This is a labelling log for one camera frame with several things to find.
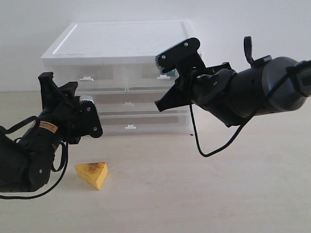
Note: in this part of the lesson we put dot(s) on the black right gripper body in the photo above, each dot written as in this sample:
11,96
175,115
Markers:
206,87

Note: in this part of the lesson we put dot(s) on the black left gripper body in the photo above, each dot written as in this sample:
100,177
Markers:
56,124

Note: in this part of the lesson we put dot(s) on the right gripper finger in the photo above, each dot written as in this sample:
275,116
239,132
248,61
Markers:
173,98

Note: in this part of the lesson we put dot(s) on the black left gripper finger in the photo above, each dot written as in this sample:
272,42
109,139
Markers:
68,98
50,95

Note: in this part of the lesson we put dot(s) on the white pill bottle teal label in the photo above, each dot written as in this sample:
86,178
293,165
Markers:
171,73

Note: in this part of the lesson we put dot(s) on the yellow cheese wedge toy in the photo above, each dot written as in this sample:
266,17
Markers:
93,173

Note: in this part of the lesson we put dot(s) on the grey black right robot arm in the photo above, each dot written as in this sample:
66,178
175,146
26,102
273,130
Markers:
270,86

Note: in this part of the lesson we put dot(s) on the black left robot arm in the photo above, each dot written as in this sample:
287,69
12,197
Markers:
27,173

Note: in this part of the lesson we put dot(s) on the bottom wide clear drawer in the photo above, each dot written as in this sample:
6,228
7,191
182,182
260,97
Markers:
176,123

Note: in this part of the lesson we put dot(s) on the wide clear drawer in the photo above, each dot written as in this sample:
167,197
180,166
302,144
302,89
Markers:
127,102
176,123

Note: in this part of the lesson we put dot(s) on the middle wide clear drawer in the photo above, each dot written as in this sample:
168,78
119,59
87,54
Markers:
127,102

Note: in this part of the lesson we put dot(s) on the white plastic drawer cabinet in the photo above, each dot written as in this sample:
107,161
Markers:
117,43

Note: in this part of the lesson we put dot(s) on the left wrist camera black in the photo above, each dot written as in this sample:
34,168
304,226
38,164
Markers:
89,122

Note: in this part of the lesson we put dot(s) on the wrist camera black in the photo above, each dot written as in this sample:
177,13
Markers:
183,56
89,122

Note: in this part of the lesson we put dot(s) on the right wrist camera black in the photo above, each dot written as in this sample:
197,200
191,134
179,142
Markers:
183,56

